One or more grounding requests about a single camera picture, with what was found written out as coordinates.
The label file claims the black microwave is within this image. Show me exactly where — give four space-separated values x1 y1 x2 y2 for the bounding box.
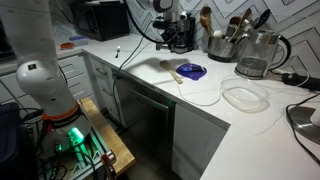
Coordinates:
70 1 130 41

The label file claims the steel cutlery holder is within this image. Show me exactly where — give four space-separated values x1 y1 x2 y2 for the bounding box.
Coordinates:
207 37 236 63

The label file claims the clear plastic container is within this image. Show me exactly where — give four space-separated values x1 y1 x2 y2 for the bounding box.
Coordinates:
221 78 269 113

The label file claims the dishwasher front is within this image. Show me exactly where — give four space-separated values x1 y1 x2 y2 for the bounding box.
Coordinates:
116 75 175 167

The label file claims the purple silicone lid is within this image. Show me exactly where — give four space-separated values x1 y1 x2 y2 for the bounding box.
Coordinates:
176 63 207 81

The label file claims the blue lidded food container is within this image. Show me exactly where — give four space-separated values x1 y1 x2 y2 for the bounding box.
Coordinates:
69 36 89 46

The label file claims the orange round lid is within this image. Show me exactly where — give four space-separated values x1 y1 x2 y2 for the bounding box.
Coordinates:
60 42 74 50

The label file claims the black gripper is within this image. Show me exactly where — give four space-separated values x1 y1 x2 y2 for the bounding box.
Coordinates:
153 20 190 45

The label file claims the glass electric kettle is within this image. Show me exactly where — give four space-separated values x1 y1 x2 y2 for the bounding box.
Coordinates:
235 29 291 79

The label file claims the black slotted spatula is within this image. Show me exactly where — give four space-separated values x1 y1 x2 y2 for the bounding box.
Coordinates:
254 9 271 29

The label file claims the large wooden spoon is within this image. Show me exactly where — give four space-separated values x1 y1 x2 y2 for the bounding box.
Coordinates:
200 6 212 37

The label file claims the black power cable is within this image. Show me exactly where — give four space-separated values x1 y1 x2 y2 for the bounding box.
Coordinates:
111 0 168 126

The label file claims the steel appliance base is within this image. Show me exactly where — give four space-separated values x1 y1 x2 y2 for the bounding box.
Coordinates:
288 106 320 145

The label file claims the black coffee maker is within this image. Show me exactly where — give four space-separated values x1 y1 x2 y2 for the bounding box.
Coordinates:
169 11 195 54

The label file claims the black handheld appliance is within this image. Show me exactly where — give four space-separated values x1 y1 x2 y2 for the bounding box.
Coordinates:
281 73 320 91

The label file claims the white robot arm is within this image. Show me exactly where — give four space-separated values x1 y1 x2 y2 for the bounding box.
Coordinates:
0 0 91 159

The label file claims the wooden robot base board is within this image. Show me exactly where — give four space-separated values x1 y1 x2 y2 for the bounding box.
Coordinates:
80 97 135 177

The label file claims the wooden slotted spoon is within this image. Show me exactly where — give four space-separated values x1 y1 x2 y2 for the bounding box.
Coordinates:
160 60 183 84

